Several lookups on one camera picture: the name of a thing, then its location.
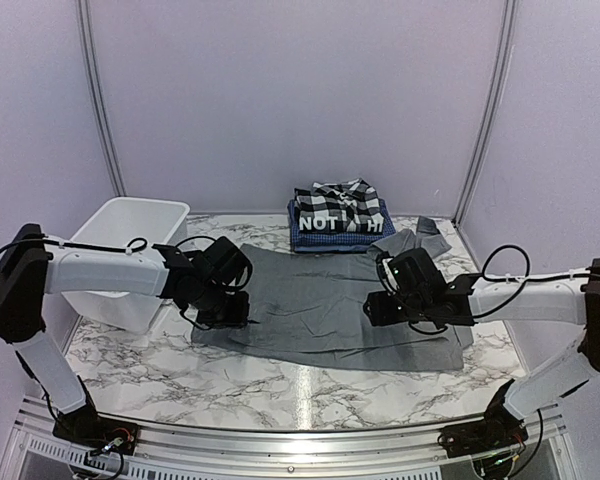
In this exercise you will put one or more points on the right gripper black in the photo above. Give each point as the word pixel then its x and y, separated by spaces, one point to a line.
pixel 379 313

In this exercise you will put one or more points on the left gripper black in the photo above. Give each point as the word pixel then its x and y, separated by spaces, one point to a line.
pixel 238 317

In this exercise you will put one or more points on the white plastic bin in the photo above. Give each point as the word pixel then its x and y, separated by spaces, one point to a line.
pixel 126 294

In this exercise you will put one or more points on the grey long sleeve shirt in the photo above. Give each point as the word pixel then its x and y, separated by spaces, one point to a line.
pixel 308 309

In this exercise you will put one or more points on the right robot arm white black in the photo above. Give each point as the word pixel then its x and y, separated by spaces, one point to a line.
pixel 571 298

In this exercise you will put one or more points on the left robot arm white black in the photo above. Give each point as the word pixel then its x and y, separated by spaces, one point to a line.
pixel 35 266

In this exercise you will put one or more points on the blue checked folded shirt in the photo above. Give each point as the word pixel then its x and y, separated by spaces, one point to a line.
pixel 347 242

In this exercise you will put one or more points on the black shirt white letters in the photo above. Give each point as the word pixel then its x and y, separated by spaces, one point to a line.
pixel 332 224

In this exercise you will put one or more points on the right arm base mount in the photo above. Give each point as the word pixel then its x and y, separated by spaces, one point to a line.
pixel 497 429

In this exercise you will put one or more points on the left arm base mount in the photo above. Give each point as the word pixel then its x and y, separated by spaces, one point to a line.
pixel 85 426

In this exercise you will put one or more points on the aluminium frame rail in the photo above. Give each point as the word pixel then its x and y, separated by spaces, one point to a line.
pixel 164 451

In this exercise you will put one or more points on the left wall aluminium profile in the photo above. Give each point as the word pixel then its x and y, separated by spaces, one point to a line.
pixel 97 97

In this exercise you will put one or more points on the wall aluminium profile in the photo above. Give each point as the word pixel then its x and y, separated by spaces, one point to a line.
pixel 496 88
pixel 97 97

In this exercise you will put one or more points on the right wall aluminium profile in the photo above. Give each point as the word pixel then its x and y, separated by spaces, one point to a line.
pixel 496 88

